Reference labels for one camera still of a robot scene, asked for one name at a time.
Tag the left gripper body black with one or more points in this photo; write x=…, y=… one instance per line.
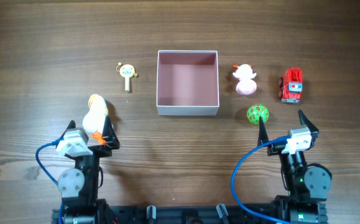
x=97, y=149

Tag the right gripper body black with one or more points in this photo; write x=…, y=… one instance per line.
x=276, y=149

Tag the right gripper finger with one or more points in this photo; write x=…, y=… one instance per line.
x=305, y=121
x=262, y=137

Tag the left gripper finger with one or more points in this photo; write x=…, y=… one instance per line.
x=108, y=135
x=71, y=125

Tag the red toy fire truck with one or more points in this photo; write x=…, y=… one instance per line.
x=291, y=85

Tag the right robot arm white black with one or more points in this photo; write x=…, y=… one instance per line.
x=307, y=184

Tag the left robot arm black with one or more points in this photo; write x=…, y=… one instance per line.
x=79, y=185

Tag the white yellow duck plush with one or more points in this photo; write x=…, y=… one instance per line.
x=94, y=120

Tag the green numbered ball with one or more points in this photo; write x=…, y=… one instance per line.
x=257, y=112

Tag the pink pig toy figure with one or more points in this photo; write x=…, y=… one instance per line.
x=245, y=74

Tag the yellow wooden rattle toy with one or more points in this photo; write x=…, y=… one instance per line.
x=127, y=71

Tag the pink open cardboard box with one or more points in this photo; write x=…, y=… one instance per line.
x=187, y=83

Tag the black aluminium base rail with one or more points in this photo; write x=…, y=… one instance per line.
x=233, y=214

